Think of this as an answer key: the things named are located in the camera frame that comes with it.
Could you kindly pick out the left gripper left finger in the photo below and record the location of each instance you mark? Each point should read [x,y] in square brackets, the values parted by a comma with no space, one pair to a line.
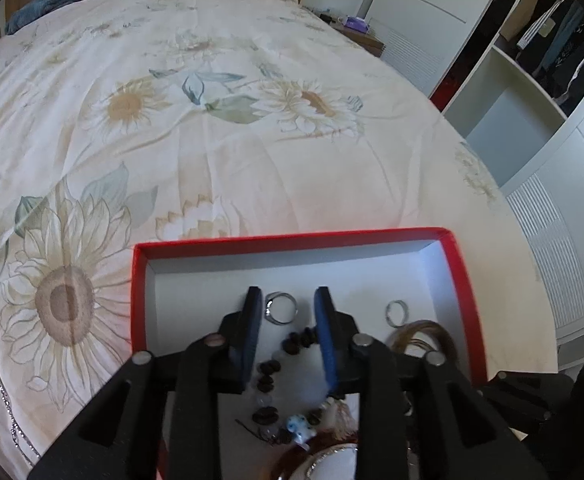
[157,417]

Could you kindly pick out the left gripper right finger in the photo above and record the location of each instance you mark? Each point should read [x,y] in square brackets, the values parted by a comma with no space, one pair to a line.
[418,417]

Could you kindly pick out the dark olive jade bangle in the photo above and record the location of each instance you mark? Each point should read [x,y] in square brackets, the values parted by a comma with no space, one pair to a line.
[426,335]

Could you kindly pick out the red jewelry box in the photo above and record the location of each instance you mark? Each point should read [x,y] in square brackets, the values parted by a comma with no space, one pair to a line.
[181,291]

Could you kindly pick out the amber resin bangle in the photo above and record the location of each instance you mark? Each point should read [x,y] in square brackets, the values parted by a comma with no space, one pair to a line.
[335,462]

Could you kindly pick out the floral cream bedspread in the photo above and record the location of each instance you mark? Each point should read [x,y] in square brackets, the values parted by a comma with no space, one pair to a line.
[129,121]

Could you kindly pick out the hanging clothes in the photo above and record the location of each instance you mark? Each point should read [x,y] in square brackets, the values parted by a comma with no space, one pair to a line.
[550,48]

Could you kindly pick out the wooden nightstand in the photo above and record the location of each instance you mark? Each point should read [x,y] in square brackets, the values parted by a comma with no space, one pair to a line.
[331,32]

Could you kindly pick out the white wardrobe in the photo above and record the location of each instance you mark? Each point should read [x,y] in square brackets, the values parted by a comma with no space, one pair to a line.
[460,53]

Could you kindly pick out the purple tissue box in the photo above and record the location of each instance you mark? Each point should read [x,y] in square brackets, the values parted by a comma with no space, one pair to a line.
[357,24]

